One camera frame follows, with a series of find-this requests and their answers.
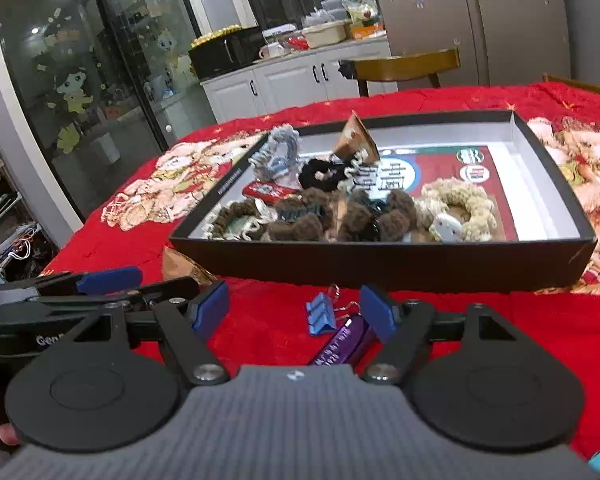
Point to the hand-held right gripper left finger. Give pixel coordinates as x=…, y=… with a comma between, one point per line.
x=212, y=305

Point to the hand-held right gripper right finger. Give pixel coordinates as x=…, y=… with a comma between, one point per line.
x=377, y=310

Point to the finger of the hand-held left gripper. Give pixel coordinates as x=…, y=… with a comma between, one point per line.
x=110, y=280
x=165, y=291

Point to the black tray box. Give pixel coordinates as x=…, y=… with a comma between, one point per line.
x=379, y=265

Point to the purple packet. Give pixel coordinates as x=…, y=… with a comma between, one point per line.
x=342, y=342

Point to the red printed box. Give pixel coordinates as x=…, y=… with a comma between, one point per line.
x=267, y=191

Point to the person's left hand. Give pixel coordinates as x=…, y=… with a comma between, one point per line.
x=9, y=435

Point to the blue binder clip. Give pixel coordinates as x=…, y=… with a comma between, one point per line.
x=313, y=317
x=334, y=320
x=324, y=321

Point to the red printed blanket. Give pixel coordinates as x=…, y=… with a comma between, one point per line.
x=270, y=325

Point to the brown white crochet scrunchie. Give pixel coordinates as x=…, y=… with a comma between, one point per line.
x=230, y=220

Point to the brown fluffy scrunchie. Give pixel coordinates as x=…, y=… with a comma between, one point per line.
x=300, y=227
x=397, y=210

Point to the metal storage rack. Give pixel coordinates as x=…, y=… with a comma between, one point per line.
x=5, y=220

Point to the white trash bin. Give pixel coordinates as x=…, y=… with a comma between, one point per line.
x=104, y=149

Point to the beige knitted scrunchie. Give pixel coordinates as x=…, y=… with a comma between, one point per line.
x=472, y=205

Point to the grey blue scrunchie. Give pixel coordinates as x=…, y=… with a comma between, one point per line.
x=275, y=155

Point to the red printed sheet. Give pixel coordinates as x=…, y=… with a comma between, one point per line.
x=484, y=180

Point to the brown paper packet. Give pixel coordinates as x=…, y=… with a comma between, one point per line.
x=355, y=137

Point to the glass sliding door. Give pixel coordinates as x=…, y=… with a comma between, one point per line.
x=80, y=85

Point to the white kitchen cabinet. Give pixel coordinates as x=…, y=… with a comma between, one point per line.
x=290, y=82

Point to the black cloth on chair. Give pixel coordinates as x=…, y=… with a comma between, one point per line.
x=346, y=69

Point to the black microwave oven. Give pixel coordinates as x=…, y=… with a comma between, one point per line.
x=225, y=55

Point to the wooden chair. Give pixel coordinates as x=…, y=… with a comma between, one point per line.
x=584, y=87
x=404, y=65

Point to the white mug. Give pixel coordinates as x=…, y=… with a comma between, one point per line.
x=271, y=50

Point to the tray of yellow items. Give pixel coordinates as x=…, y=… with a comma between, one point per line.
x=215, y=33

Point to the red plastic item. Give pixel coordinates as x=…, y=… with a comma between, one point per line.
x=297, y=43

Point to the orange box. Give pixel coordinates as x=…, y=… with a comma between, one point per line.
x=369, y=33

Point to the beige plastic basin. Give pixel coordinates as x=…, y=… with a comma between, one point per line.
x=325, y=34

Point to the clear plastic containers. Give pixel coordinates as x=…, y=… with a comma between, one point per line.
x=330, y=10

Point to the white green snack bag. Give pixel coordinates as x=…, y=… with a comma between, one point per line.
x=360, y=5

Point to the silver double door refrigerator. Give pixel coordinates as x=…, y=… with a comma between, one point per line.
x=504, y=20

